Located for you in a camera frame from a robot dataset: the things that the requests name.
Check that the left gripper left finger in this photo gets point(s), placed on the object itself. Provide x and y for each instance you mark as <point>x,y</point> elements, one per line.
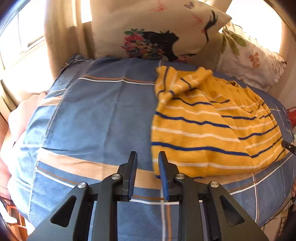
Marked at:
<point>89,212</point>

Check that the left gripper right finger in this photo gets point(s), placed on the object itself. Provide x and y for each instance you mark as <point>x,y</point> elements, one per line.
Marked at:
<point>206,211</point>

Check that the yellow striped knit sweater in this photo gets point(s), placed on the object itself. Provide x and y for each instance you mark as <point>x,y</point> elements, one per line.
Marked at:
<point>209,126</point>

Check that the person's right hand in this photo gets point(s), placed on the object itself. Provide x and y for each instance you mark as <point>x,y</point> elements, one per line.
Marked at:
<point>293,189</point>

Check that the blue plaid bed sheet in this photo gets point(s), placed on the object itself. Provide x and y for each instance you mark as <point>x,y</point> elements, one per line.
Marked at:
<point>94,115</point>

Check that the white leaf print pillow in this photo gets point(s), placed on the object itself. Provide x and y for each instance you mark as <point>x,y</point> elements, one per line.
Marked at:
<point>243,58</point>

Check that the cream bird print pillow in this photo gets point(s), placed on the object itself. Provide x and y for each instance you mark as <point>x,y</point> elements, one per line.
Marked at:
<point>173,31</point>

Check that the beige curtain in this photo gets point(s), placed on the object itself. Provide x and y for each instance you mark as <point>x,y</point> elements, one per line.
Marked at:
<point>68,31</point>

